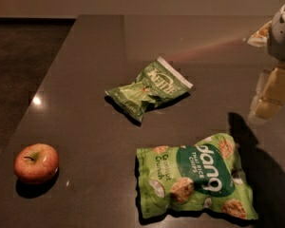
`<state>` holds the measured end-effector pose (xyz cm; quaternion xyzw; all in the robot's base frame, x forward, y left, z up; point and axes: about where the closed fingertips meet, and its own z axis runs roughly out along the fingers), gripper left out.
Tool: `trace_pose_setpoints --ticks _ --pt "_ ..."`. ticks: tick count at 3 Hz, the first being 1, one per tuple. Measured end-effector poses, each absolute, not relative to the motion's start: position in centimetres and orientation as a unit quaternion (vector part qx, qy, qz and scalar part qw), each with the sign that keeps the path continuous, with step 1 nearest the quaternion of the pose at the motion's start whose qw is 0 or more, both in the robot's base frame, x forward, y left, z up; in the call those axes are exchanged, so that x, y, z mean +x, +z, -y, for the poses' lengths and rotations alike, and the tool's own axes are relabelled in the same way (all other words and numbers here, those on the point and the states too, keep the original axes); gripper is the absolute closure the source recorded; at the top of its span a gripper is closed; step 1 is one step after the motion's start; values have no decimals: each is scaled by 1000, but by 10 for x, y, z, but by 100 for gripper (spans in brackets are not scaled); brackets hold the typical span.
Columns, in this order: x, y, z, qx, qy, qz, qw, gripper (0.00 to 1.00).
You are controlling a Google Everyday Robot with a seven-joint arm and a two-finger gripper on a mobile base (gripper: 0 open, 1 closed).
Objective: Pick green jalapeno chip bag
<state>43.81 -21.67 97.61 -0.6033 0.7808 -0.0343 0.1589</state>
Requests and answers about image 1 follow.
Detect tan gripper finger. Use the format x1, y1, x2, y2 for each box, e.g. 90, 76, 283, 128
248, 63, 285, 124
247, 21, 272, 48

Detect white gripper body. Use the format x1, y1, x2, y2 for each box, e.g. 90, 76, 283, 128
268, 4, 285, 61

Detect green jalapeno kettle chip bag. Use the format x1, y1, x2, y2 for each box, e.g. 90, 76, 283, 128
105, 57, 193, 123

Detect green dang rice chips bag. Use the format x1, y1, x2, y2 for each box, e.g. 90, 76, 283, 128
136, 133, 258, 220

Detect red apple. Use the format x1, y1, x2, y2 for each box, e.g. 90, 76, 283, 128
13, 143, 59, 184

